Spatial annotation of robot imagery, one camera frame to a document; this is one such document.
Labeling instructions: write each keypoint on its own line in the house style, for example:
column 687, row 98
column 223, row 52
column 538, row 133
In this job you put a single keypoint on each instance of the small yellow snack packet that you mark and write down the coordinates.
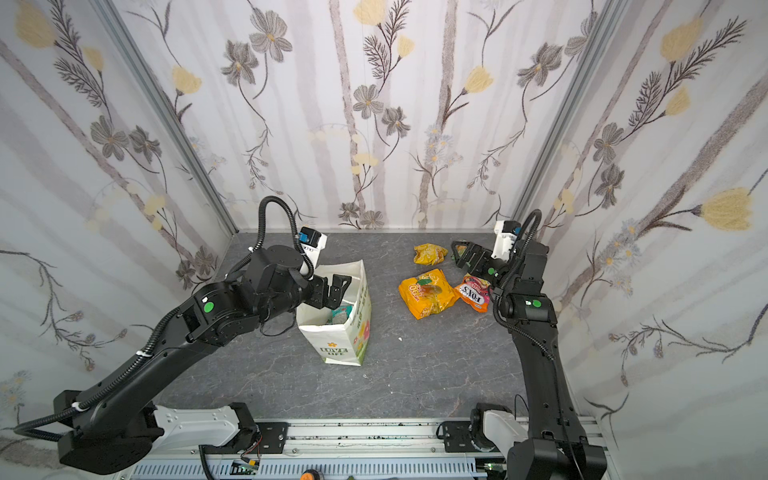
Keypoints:
column 429, row 254

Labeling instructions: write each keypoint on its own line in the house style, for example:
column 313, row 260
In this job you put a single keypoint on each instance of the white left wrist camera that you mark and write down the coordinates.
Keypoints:
column 312, row 242

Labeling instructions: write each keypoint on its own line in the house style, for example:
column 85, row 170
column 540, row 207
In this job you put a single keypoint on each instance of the aluminium corner post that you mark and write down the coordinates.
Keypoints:
column 596, row 44
column 148, row 83

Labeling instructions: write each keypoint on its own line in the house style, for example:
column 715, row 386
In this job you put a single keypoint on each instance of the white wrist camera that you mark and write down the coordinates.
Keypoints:
column 506, row 232
column 312, row 242

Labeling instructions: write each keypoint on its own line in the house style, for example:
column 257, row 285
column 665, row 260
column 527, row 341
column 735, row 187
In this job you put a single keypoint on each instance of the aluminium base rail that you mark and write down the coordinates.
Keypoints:
column 217, row 443

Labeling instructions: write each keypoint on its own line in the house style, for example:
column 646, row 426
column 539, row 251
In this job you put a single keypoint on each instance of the aluminium corner post right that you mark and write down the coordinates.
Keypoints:
column 596, row 44

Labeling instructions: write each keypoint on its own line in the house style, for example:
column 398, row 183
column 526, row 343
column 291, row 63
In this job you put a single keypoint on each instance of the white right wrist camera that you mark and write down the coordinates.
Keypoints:
column 506, row 232

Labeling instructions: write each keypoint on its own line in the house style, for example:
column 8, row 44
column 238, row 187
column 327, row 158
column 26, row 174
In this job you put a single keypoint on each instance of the aluminium corner post left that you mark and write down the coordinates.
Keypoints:
column 148, row 83

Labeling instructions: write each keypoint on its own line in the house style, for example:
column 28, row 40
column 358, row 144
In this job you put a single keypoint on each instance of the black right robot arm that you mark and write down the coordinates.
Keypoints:
column 540, row 372

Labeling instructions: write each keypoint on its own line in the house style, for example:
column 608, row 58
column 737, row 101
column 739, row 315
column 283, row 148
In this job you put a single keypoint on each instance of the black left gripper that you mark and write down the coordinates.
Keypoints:
column 327, row 291

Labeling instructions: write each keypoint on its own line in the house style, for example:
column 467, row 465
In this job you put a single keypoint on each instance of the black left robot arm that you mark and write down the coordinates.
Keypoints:
column 114, row 424

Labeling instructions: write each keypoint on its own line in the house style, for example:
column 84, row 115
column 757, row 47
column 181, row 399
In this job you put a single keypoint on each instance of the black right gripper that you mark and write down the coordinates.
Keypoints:
column 480, row 261

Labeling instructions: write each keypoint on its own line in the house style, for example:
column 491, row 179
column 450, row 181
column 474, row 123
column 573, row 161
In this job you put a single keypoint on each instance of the orange red snack packet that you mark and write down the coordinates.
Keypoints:
column 475, row 292

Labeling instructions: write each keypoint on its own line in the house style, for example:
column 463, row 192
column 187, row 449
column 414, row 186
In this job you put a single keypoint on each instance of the large yellow snack bag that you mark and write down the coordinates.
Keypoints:
column 427, row 294

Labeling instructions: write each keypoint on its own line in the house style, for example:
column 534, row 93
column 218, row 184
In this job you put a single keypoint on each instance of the white floral paper bag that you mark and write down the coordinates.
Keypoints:
column 340, row 344

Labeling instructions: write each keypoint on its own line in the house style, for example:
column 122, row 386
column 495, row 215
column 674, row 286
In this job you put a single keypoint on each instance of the teal snack packet in bag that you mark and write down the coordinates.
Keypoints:
column 340, row 315

